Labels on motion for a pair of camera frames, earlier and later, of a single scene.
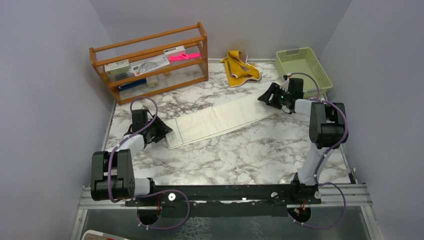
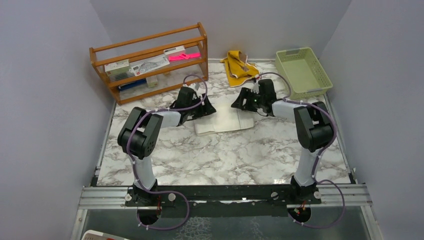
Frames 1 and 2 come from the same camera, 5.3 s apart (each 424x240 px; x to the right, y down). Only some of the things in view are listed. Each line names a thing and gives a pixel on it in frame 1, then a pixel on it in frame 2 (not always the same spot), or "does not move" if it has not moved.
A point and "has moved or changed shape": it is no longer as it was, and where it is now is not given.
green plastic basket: (302, 63) does not move
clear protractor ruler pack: (143, 66) does not move
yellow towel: (238, 70) does not move
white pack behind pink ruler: (174, 51) does not move
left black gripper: (163, 129) to (204, 110)
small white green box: (152, 81) does not move
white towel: (207, 123) has moved or changed shape
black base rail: (238, 201) does not move
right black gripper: (273, 89) to (245, 93)
